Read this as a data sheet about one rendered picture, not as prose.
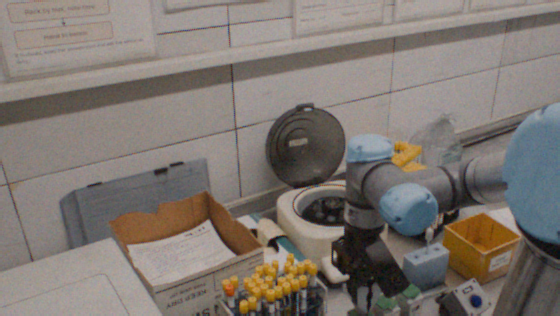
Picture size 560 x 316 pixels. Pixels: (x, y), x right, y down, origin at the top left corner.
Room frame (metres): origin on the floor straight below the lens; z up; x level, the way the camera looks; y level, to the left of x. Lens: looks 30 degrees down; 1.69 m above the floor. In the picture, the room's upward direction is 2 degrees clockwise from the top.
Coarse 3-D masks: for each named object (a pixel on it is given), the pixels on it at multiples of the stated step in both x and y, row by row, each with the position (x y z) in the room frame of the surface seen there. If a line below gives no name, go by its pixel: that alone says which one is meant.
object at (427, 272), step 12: (420, 252) 0.98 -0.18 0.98; (432, 252) 0.98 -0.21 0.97; (444, 252) 0.98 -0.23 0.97; (408, 264) 0.95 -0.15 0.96; (420, 264) 0.94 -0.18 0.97; (432, 264) 0.96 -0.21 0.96; (444, 264) 0.98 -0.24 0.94; (408, 276) 0.95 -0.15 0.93; (420, 276) 0.95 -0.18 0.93; (432, 276) 0.97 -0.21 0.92; (444, 276) 0.99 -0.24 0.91; (420, 288) 0.95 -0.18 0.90; (432, 288) 0.97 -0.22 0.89; (444, 288) 0.97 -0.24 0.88
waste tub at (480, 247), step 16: (448, 224) 1.10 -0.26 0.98; (464, 224) 1.13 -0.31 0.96; (480, 224) 1.16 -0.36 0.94; (496, 224) 1.12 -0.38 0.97; (448, 240) 1.08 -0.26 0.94; (464, 240) 1.04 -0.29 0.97; (480, 240) 1.15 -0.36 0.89; (496, 240) 1.11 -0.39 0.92; (512, 240) 1.04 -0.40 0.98; (464, 256) 1.03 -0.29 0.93; (480, 256) 0.99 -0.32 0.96; (496, 256) 1.01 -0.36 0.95; (512, 256) 1.04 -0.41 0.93; (464, 272) 1.02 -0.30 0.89; (480, 272) 0.99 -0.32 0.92; (496, 272) 1.02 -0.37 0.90
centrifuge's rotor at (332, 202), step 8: (320, 200) 1.18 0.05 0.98; (328, 200) 1.19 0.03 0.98; (336, 200) 1.16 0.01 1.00; (344, 200) 1.19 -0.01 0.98; (304, 208) 1.16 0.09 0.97; (312, 208) 1.15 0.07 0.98; (320, 208) 1.15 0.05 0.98; (328, 208) 1.13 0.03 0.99; (336, 208) 1.12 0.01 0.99; (304, 216) 1.12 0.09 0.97; (312, 216) 1.11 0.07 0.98; (320, 216) 1.11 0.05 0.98; (328, 216) 1.10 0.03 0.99; (336, 216) 1.12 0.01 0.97; (336, 224) 1.08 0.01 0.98
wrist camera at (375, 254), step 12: (360, 240) 0.78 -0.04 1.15; (372, 240) 0.78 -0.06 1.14; (360, 252) 0.77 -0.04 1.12; (372, 252) 0.76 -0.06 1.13; (384, 252) 0.77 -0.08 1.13; (372, 264) 0.74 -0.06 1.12; (384, 264) 0.75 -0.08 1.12; (396, 264) 0.75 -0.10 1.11; (372, 276) 0.74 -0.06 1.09; (384, 276) 0.73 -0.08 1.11; (396, 276) 0.73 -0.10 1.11; (384, 288) 0.72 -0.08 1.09; (396, 288) 0.71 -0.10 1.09
